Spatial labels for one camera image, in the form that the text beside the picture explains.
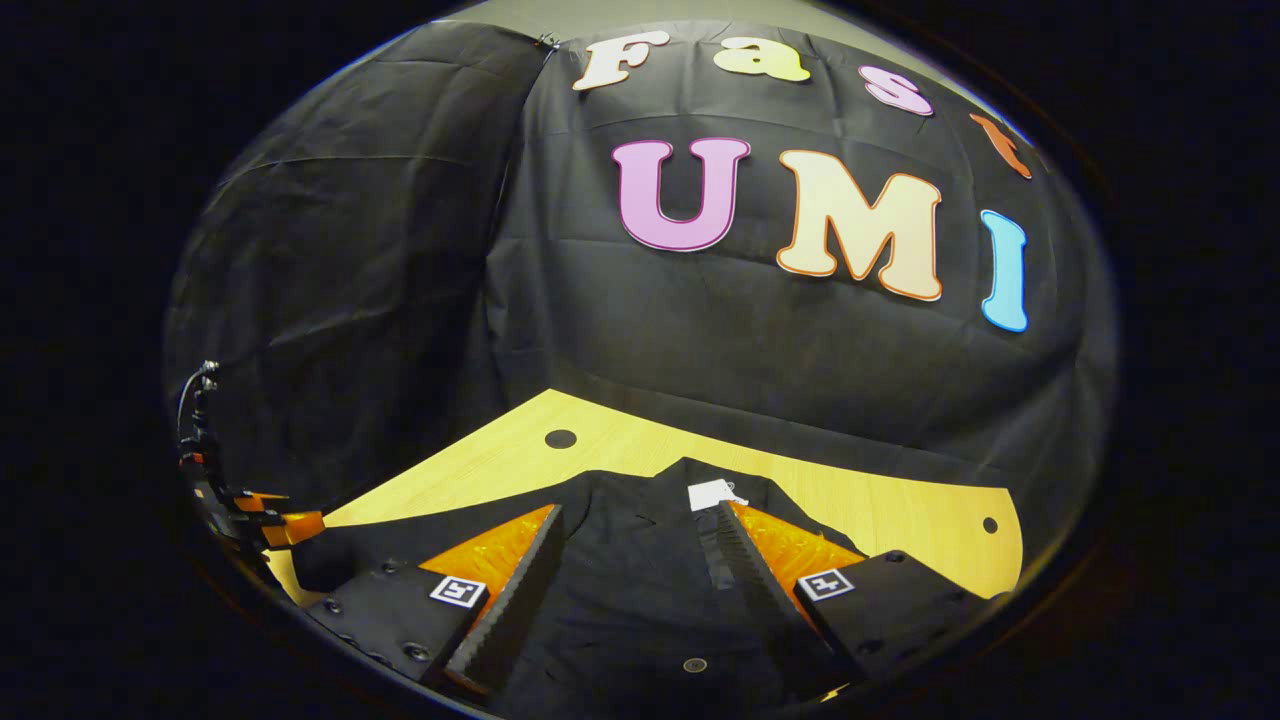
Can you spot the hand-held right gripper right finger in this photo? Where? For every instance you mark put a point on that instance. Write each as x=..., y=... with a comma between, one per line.
x=770, y=610

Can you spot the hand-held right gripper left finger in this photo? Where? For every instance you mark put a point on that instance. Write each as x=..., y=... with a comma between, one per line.
x=515, y=610

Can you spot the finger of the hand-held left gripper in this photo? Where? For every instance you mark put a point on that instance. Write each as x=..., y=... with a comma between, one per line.
x=295, y=528
x=265, y=498

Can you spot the black shirt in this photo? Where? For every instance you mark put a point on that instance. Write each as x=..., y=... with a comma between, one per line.
x=620, y=600

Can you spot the black backdrop cloth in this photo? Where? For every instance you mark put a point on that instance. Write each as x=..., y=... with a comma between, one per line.
x=700, y=340

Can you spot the black binder clip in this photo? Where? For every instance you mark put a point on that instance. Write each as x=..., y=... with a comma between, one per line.
x=545, y=41

